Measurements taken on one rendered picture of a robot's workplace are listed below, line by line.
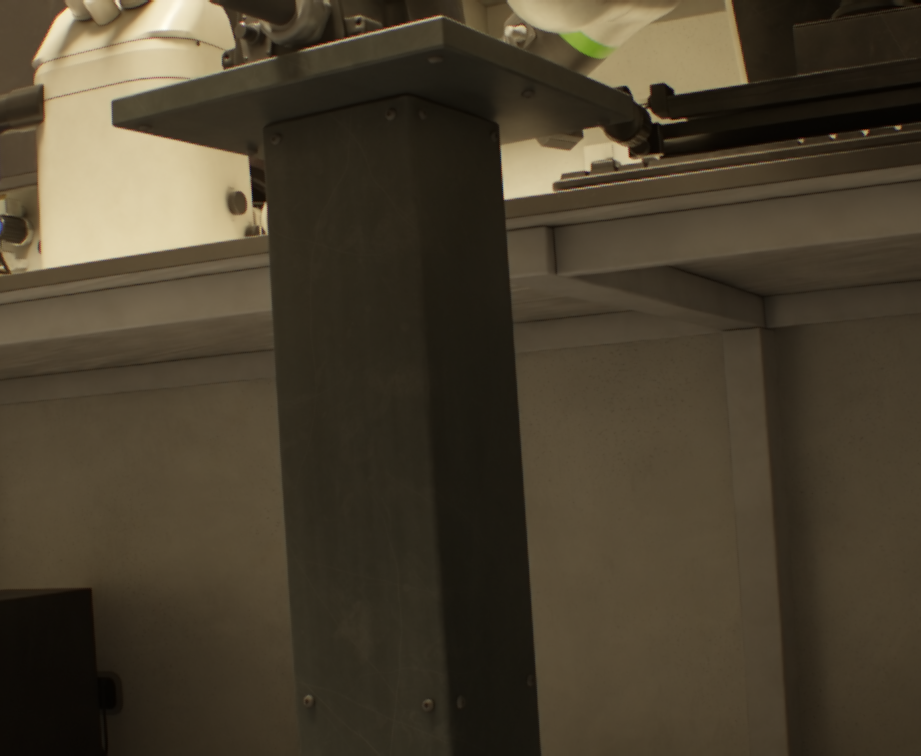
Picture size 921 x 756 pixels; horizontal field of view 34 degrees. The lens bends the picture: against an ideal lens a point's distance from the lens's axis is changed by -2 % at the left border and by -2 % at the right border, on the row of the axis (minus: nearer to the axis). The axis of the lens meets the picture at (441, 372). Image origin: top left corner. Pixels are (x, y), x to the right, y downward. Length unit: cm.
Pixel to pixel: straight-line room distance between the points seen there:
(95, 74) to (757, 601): 100
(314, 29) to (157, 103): 12
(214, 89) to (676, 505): 122
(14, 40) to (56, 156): 48
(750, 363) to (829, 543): 26
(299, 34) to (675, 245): 40
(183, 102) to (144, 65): 52
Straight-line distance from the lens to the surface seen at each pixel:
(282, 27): 96
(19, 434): 260
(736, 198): 119
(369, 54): 91
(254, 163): 169
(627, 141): 130
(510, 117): 106
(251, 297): 138
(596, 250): 124
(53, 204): 155
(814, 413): 200
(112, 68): 153
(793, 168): 113
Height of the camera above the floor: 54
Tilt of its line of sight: 4 degrees up
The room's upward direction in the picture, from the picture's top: 4 degrees counter-clockwise
